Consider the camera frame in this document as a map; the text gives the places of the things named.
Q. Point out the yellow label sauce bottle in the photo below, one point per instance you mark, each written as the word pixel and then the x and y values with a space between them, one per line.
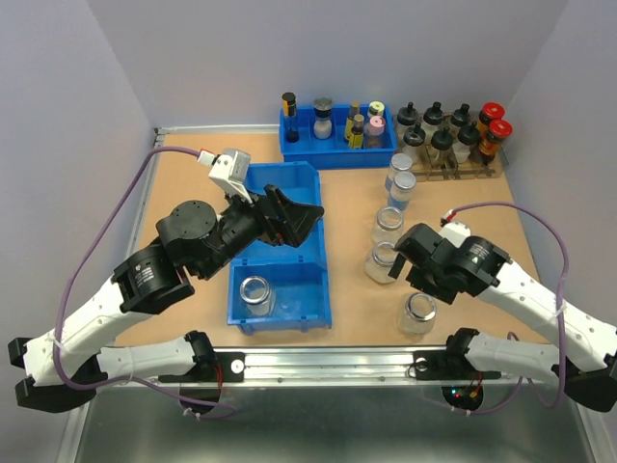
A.
pixel 355 140
pixel 354 110

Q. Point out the black cap cruet front left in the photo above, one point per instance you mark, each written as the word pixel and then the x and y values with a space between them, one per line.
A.
pixel 413 142

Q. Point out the clear jar edge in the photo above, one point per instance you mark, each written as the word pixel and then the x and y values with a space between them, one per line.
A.
pixel 257 295

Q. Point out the yellow lid spice jar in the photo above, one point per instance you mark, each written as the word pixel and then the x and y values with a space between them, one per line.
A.
pixel 375 109

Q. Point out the black cap cruet back middle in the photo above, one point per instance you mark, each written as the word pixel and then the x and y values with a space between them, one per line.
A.
pixel 433 117

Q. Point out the black cap cruet back right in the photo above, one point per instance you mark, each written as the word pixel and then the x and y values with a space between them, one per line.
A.
pixel 460 117

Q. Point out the red lid jar front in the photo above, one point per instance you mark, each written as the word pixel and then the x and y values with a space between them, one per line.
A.
pixel 497 133

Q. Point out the aluminium left rail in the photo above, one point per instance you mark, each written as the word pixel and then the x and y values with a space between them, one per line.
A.
pixel 143 229

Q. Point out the clear jar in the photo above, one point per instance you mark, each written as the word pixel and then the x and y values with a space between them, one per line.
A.
pixel 388 225
pixel 380 261
pixel 417 314

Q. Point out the black cap cruet front right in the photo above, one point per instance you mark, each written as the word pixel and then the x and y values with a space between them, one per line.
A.
pixel 468 136

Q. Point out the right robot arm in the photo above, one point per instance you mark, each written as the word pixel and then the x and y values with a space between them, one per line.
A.
pixel 578 354

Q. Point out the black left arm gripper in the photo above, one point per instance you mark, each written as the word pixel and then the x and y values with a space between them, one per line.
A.
pixel 295 220

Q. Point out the red lid jar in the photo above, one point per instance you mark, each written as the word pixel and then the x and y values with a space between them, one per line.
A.
pixel 489 112
pixel 497 133

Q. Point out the tall black cap bottle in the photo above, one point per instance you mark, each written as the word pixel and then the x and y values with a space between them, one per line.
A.
pixel 290 117

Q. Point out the black cap cruet front middle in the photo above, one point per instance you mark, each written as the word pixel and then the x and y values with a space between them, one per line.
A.
pixel 439 146

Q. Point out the black cap cruet back left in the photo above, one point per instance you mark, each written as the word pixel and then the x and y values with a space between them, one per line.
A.
pixel 406 117

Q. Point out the blue three-compartment bin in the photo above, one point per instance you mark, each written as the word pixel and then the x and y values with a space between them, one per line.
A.
pixel 299 276

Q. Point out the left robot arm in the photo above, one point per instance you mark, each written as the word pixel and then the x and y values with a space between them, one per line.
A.
pixel 65 367

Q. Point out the blue label jar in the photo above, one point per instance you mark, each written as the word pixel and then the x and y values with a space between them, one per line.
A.
pixel 401 190
pixel 399 162

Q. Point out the blue condiment tray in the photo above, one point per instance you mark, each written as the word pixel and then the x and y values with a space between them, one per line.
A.
pixel 334 152

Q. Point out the clear acrylic bottle rack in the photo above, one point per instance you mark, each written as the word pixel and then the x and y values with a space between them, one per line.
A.
pixel 473 168

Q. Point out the pink lid spice jar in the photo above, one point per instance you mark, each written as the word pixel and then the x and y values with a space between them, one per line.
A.
pixel 374 133

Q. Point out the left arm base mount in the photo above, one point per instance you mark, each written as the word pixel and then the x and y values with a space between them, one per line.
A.
pixel 209 366

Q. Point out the red lid jar back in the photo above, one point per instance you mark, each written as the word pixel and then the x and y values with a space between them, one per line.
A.
pixel 489 112

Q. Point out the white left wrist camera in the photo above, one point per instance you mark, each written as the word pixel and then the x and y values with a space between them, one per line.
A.
pixel 229 171

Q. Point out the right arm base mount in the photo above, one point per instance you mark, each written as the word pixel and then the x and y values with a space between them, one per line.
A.
pixel 450 364

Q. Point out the black cap cruet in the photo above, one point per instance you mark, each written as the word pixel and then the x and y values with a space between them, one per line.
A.
pixel 406 117
pixel 468 136
pixel 460 117
pixel 433 117
pixel 413 142
pixel 439 146

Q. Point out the yellow label sauce bottle back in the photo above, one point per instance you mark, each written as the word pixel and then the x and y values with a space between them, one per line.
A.
pixel 354 110

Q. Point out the aluminium front rail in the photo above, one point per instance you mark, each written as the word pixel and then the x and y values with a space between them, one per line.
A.
pixel 328 364

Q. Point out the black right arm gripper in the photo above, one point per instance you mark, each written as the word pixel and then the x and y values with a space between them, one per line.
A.
pixel 419 281

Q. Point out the aluminium rail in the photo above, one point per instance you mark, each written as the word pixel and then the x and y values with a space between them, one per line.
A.
pixel 143 229
pixel 328 364

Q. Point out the yellow label sauce bottle front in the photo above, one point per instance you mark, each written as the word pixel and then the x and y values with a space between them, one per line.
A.
pixel 355 140

